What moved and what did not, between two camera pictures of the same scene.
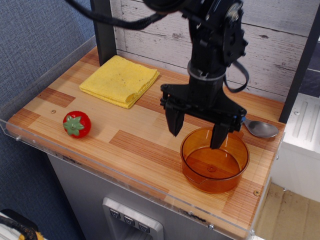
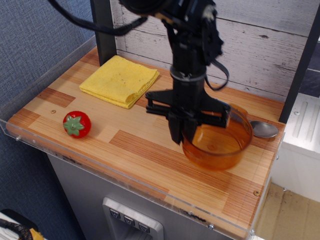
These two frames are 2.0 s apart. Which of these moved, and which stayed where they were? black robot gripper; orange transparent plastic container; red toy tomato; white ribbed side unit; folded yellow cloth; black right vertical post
Moved: black robot gripper; orange transparent plastic container
Stayed: white ribbed side unit; red toy tomato; folded yellow cloth; black right vertical post
